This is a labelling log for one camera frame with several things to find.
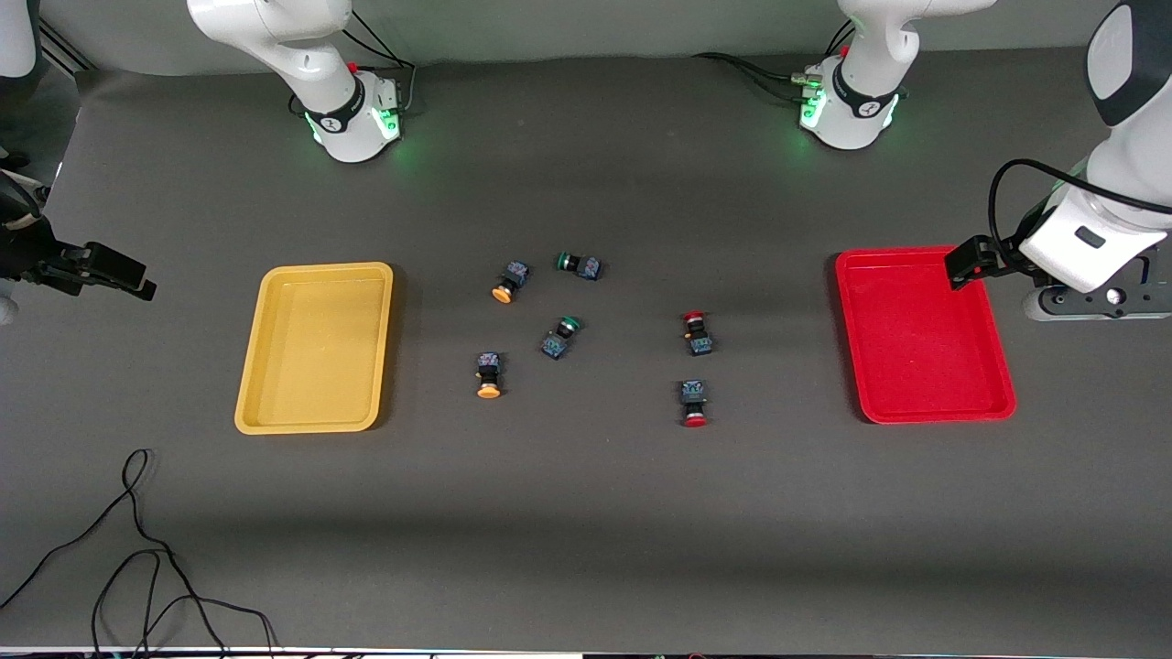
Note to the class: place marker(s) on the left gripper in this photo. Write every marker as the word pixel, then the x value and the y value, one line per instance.
pixel 1002 256

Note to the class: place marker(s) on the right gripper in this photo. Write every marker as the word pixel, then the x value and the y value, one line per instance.
pixel 26 245

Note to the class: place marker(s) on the red push button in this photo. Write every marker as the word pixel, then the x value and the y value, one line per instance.
pixel 693 398
pixel 698 334

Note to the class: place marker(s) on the yellow push button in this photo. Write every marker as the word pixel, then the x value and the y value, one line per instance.
pixel 488 371
pixel 511 277

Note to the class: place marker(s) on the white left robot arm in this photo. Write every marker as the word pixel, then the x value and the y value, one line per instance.
pixel 861 110

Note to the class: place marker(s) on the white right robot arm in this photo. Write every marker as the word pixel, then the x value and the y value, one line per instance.
pixel 311 55

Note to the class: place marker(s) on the red plastic tray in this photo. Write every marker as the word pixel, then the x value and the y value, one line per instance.
pixel 920 339

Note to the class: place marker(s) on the office chair base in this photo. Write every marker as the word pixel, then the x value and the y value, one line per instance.
pixel 11 160

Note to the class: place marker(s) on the yellow plastic tray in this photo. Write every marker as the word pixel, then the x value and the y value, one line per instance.
pixel 311 348

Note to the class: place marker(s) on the green push button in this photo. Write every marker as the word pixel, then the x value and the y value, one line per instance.
pixel 558 339
pixel 586 267

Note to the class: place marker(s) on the dark aluminium rail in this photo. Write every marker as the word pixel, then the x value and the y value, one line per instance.
pixel 64 50

